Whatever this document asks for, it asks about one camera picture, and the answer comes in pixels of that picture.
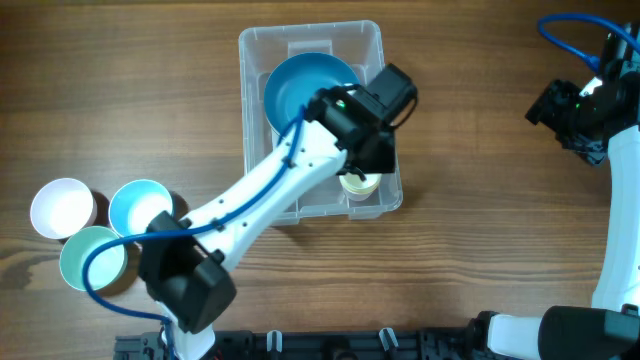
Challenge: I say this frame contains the yellow cup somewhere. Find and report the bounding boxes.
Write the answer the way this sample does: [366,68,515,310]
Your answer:
[339,174,382,201]

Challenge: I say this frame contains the dark blue bowl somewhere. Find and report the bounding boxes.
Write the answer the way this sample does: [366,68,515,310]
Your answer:
[263,52,360,134]

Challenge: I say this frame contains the light blue small bowl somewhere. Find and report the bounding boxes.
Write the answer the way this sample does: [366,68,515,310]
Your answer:
[108,179,174,237]

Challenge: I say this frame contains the mint green small bowl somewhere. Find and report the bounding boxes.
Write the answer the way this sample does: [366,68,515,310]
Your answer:
[59,226,128,291]

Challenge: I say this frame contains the pink small bowl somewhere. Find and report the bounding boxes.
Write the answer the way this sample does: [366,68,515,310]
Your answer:
[30,178,98,240]

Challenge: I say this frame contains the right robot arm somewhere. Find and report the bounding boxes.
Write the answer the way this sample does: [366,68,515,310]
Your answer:
[465,13,639,359]

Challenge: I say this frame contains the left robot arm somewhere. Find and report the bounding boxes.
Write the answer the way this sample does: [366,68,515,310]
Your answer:
[138,53,418,359]

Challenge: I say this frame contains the clear plastic storage container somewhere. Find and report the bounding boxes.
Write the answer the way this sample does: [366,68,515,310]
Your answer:
[238,20,403,226]

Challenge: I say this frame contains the left blue cable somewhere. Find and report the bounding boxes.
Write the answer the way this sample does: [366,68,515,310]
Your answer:
[81,104,307,360]

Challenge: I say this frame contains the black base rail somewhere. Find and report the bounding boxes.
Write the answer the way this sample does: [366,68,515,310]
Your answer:
[113,327,501,360]

